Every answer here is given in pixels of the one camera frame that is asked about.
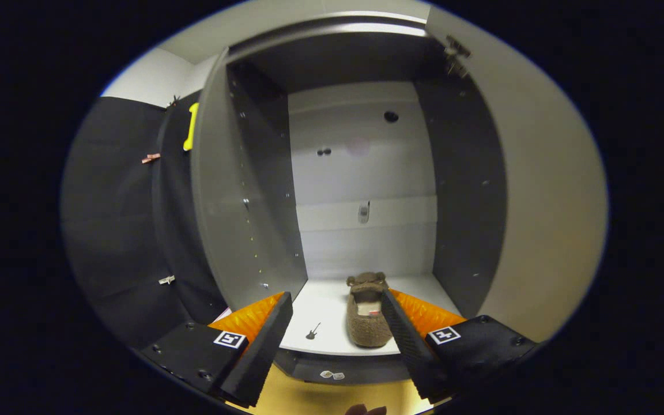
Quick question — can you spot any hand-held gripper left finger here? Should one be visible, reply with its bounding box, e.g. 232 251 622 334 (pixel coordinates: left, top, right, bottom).
139 291 295 408

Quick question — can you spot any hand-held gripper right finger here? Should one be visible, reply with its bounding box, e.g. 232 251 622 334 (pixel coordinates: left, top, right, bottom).
379 288 539 403

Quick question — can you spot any brown fuzzy shoe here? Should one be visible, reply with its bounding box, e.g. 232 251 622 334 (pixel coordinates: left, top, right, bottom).
346 272 395 348

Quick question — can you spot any grey shoe cabinet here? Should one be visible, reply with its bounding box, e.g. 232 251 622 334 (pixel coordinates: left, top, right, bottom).
191 14 508 384

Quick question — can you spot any white cabinet shelf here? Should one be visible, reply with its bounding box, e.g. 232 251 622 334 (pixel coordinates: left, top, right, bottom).
279 274 461 356

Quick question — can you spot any metal door hinge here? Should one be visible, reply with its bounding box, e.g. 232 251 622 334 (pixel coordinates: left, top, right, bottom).
444 35 472 79

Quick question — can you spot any black backdrop cloth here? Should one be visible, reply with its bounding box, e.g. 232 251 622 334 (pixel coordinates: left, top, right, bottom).
61 92 229 346

